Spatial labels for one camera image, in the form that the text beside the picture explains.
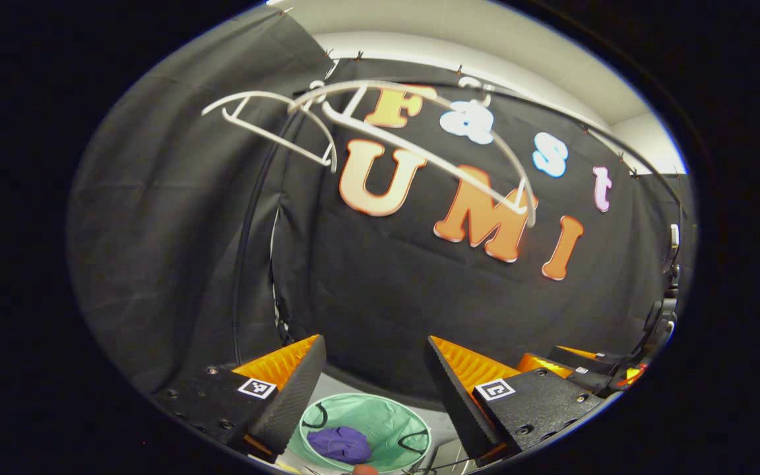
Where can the black backdrop cloth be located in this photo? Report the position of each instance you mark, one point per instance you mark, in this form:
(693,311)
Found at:
(386,297)

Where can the white plastic clothes hanger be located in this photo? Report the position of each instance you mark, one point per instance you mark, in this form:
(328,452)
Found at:
(261,94)
(413,156)

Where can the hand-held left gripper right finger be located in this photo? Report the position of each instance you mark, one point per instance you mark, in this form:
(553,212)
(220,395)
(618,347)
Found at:
(456,396)

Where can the green laundry hamper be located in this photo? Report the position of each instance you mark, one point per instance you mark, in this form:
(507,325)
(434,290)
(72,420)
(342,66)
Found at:
(380,415)

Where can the black metal clothes rack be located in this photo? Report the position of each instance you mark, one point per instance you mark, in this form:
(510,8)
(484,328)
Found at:
(243,264)

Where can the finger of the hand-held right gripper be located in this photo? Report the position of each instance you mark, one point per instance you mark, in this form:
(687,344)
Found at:
(591,381)
(601,357)

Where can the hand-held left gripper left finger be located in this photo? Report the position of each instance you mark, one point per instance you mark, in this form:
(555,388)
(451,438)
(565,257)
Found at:
(301,389)

